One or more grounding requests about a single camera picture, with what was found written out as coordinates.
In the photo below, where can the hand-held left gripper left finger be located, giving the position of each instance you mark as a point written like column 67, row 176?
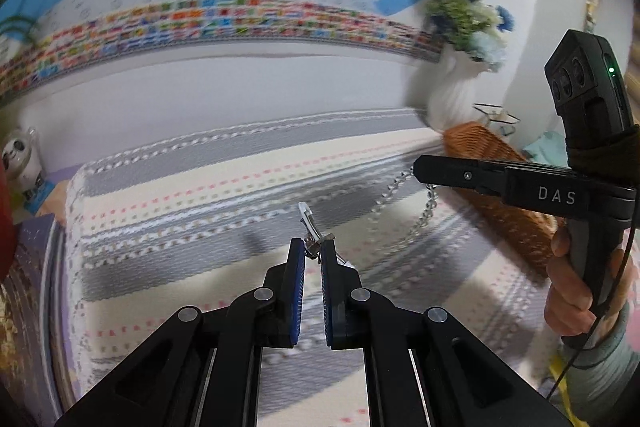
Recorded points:
column 297, row 289

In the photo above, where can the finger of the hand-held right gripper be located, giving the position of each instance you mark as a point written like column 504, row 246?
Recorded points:
column 460, row 174

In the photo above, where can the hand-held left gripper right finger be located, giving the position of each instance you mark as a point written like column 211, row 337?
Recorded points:
column 326, row 292

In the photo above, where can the brown wicker basket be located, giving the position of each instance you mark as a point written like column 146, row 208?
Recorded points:
column 490, row 152

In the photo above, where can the silver hair clip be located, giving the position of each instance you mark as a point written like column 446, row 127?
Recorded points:
column 306, row 213

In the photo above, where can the person's right forearm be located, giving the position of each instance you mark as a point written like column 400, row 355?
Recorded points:
column 605, row 377

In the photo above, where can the person's right hand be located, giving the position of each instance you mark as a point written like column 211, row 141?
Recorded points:
column 570, row 307

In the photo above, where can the teal cloth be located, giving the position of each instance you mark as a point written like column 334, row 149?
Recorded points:
column 547, row 147

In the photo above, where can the white ribbed vase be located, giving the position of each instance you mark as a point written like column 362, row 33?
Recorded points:
column 457, row 92

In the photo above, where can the striped woven mat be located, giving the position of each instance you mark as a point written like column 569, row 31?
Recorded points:
column 175, row 207

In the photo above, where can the blue and white flowers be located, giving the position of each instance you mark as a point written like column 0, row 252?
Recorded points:
column 465, row 12

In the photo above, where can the small panda figurine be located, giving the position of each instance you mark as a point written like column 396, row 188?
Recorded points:
column 20, row 162

